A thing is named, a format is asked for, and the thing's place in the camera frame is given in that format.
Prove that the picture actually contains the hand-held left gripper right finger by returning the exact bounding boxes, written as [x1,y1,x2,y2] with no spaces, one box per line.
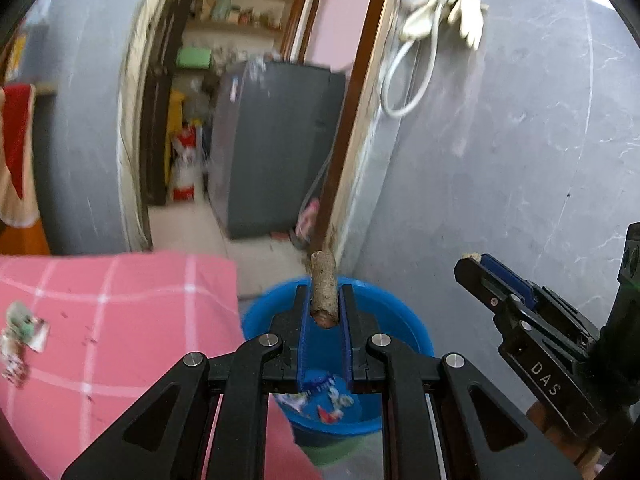
[340,284,583,480]

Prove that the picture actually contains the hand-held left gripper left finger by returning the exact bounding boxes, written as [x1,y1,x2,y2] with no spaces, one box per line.
[61,284,311,480]

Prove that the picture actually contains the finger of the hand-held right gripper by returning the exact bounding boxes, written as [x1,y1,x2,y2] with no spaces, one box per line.
[454,258,523,331]
[479,253,601,343]

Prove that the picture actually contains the blue snack wrapper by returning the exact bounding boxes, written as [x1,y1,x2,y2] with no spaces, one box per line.
[302,372,336,398]

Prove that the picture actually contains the short brown wooden stick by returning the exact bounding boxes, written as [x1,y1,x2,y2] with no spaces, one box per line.
[309,251,342,331]

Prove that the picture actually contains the blue plastic bucket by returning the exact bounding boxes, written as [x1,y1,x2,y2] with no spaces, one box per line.
[241,276,436,448]

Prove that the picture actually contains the pile of snack wrappers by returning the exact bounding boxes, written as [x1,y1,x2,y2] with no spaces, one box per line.
[0,301,51,388]

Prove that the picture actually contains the green plastic basin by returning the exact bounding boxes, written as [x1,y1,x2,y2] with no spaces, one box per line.
[300,432,373,470]

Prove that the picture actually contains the pink white plastic bottle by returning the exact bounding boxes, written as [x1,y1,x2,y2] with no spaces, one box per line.
[295,197,321,241]

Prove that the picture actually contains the pink checked blanket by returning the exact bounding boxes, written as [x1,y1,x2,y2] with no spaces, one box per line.
[0,252,323,480]

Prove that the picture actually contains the grey refrigerator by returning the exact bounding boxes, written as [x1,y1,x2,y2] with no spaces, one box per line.
[207,59,347,240]

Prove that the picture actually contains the white red sack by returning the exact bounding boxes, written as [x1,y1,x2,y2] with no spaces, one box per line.
[170,157,197,203]

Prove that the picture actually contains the red white plastic bag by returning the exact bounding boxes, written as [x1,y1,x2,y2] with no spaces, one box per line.
[175,122,198,161]

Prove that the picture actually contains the dark wooden door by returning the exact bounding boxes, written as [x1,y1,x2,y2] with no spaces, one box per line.
[140,0,201,206]

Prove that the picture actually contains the cream work glove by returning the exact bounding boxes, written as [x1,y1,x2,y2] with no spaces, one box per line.
[457,0,490,50]
[400,0,458,41]

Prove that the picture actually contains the pile of plastic bags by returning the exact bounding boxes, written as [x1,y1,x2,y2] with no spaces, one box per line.
[215,47,281,91]

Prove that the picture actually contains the orange cloth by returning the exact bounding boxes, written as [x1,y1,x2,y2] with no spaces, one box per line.
[0,220,51,256]

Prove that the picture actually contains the green box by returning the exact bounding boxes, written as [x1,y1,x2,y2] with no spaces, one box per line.
[176,46,213,69]

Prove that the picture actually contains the beige red striped cloth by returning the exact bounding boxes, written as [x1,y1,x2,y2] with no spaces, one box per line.
[0,82,41,228]

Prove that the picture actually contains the white looped cable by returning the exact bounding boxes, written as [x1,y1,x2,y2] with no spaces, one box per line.
[381,25,438,118]

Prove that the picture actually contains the wooden door frame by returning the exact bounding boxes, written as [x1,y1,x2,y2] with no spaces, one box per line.
[117,0,401,271]

